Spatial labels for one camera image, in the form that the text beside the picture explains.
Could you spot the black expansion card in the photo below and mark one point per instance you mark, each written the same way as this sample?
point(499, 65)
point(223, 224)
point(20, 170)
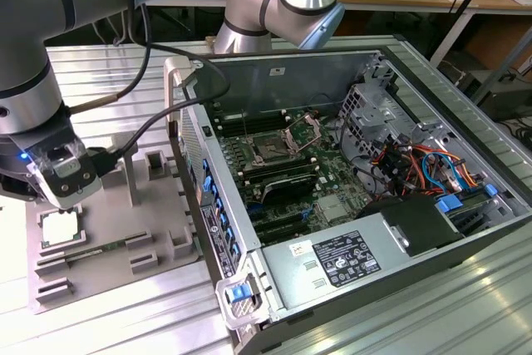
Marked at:
point(287, 190)

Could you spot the silver chipset heat sink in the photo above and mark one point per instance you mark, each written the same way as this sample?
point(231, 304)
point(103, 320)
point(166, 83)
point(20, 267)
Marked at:
point(332, 207)

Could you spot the black camera bracket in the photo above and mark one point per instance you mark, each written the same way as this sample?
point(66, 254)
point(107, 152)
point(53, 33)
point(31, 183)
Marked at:
point(77, 184)

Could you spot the green RAM stick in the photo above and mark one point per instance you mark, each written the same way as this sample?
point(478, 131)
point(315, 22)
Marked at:
point(95, 252)

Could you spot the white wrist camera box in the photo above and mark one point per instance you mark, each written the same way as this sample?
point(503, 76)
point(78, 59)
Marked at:
point(45, 188)

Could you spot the perforated metal drive cage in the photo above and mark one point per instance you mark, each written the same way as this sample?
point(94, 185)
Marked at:
point(365, 118)

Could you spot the small blue clip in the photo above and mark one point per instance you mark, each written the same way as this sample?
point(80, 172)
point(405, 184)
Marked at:
point(490, 190)

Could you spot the open grey PC case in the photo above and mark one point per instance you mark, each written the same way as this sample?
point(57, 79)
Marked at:
point(257, 80)

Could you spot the brown cardboard box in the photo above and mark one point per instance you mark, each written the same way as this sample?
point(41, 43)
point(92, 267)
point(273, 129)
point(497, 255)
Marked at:
point(498, 47)

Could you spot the black box under desk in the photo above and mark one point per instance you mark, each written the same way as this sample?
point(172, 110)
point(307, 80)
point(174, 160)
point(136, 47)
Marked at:
point(511, 101)

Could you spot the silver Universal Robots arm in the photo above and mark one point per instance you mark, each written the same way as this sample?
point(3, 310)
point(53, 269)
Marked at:
point(33, 18)

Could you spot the black expansion slot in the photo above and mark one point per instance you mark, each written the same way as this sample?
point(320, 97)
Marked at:
point(282, 233)
point(276, 222)

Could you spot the thin metal locking lever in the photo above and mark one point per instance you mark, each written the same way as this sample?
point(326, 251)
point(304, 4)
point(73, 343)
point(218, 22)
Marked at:
point(246, 124)

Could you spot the green motherboard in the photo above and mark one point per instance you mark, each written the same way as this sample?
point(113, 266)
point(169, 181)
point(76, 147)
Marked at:
point(336, 176)

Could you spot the black plastic shroud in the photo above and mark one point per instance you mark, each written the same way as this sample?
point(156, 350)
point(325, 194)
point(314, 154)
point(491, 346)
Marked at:
point(415, 218)

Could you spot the grey plastic parts rack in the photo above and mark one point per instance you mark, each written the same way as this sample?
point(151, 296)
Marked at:
point(112, 222)

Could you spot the square silver CPU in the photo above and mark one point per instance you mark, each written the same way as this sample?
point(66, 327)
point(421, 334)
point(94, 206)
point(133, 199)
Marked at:
point(61, 228)

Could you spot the large blue drive latch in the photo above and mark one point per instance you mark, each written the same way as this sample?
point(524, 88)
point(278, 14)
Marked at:
point(449, 204)

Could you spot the silver power supply unit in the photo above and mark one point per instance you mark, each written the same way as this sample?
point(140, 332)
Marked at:
point(291, 272)

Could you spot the black RAM slot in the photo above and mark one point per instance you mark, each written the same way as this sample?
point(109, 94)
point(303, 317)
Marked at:
point(257, 118)
point(262, 126)
point(287, 173)
point(282, 164)

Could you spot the CPU socket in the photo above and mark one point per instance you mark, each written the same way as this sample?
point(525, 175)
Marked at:
point(269, 149)

